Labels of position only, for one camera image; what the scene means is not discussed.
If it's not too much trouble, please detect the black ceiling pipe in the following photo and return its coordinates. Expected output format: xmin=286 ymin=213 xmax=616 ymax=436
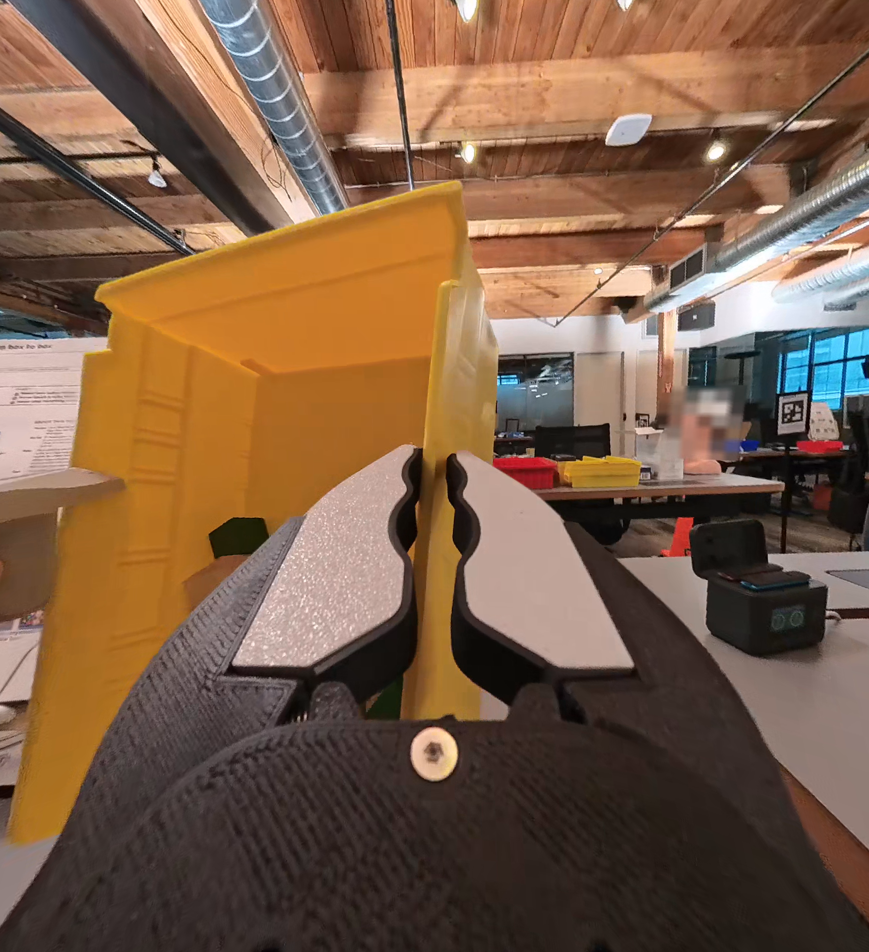
xmin=384 ymin=0 xmax=415 ymax=190

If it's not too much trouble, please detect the black light track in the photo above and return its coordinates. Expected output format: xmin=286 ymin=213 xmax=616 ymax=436
xmin=0 ymin=78 xmax=194 ymax=257

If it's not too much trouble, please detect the thin black ceiling rod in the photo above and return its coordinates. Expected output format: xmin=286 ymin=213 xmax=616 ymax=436
xmin=554 ymin=33 xmax=869 ymax=326

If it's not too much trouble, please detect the red plastic bin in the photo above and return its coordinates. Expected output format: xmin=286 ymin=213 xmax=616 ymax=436
xmin=493 ymin=456 xmax=559 ymax=489

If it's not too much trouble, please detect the pile of coloured wooden cubes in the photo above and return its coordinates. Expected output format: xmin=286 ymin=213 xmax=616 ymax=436
xmin=184 ymin=517 xmax=406 ymax=721

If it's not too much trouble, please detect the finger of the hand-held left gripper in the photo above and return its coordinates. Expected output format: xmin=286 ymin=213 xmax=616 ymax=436
xmin=0 ymin=469 xmax=124 ymax=618

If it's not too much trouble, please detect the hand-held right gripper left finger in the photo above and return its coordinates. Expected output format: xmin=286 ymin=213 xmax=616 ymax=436
xmin=232 ymin=445 xmax=422 ymax=706

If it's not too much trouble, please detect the silver ceiling air duct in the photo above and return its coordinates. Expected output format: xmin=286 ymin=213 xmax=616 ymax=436
xmin=196 ymin=0 xmax=350 ymax=217

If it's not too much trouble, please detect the yellow plastic box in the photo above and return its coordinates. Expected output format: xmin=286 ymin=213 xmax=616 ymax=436
xmin=6 ymin=180 xmax=501 ymax=845

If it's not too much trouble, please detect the yellow plastic bin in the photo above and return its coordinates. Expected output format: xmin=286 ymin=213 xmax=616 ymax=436
xmin=558 ymin=455 xmax=642 ymax=489

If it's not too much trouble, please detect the grey work table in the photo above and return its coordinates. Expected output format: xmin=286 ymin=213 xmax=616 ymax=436
xmin=535 ymin=472 xmax=794 ymax=555

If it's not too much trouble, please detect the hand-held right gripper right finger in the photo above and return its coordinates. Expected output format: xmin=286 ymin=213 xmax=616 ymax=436
xmin=445 ymin=451 xmax=636 ymax=706

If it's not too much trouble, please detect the black charging case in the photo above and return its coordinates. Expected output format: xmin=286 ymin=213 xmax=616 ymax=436
xmin=689 ymin=518 xmax=830 ymax=657

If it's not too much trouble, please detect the white ceiling access point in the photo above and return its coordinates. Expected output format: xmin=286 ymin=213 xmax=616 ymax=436
xmin=604 ymin=113 xmax=653 ymax=147

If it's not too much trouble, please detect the blue tinted window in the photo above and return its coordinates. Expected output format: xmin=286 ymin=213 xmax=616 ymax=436
xmin=777 ymin=327 xmax=869 ymax=410

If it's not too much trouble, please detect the large silver vented duct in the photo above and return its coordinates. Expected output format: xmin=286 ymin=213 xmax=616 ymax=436
xmin=646 ymin=134 xmax=869 ymax=313

